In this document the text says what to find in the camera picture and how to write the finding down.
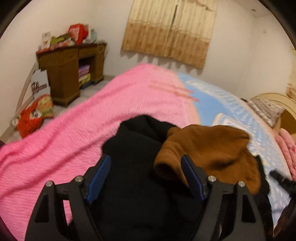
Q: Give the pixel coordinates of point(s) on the pink folded blanket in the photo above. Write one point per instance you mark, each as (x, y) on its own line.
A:
(287, 146)

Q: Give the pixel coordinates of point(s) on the black hooded zip jacket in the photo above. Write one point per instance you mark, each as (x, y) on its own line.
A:
(146, 196)

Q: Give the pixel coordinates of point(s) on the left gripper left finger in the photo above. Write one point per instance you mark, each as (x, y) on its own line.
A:
(63, 211)

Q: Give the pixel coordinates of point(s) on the beige patterned curtain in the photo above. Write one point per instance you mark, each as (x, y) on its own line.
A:
(179, 30)

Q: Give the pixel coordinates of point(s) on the grey patterned pillow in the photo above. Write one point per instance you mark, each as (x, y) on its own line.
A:
(267, 110)

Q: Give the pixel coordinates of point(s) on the red gift box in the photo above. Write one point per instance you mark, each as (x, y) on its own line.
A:
(78, 32)

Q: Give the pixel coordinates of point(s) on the white card box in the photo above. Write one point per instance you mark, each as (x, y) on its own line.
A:
(46, 40)

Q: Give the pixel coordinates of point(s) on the orange floral floor bag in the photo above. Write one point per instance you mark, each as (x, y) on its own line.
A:
(31, 118)

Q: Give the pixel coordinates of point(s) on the brown wooden desk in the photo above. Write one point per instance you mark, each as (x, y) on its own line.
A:
(62, 66)

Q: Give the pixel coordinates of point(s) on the white printed paper bag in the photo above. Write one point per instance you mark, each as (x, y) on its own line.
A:
(40, 84)

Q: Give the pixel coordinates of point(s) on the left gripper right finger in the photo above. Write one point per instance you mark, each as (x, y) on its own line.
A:
(228, 211)

